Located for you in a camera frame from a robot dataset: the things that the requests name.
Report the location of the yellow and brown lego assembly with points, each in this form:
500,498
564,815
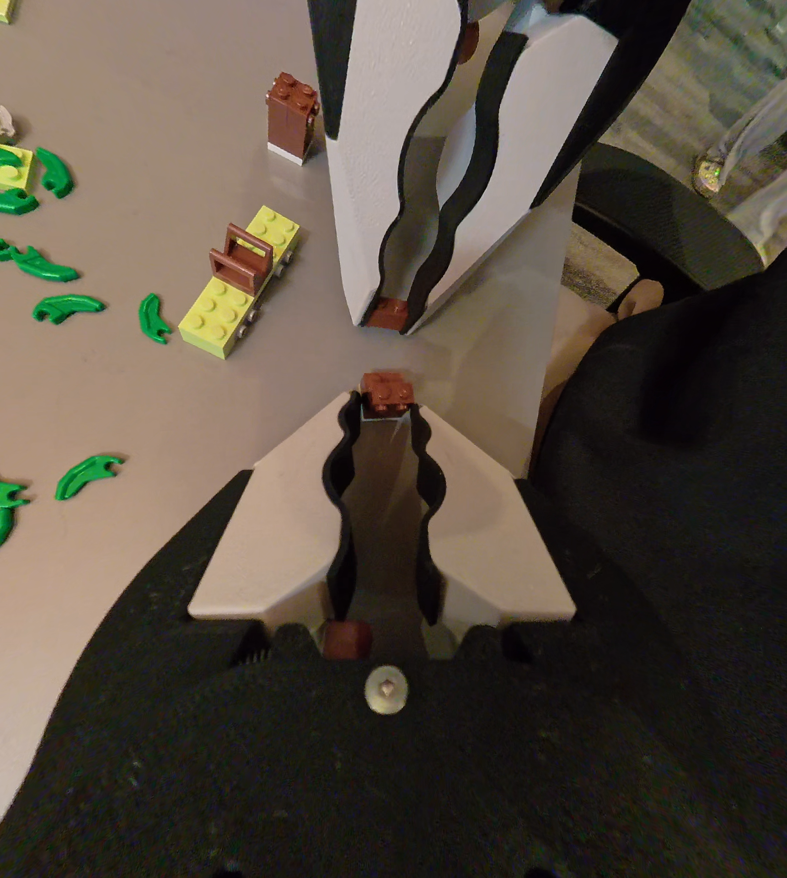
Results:
215,322

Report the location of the small brown toy brick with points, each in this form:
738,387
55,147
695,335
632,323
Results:
388,315

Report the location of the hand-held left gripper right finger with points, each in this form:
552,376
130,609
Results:
503,549

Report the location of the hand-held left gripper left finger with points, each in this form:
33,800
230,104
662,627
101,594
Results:
263,549

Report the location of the brown toy clip piece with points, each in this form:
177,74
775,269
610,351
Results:
232,274
230,240

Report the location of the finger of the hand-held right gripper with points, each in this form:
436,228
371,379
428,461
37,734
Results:
544,103
386,82

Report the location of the black office chair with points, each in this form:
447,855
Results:
661,206

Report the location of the person's black clothing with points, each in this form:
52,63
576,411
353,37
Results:
709,549

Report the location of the person's right hand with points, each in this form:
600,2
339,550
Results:
471,41

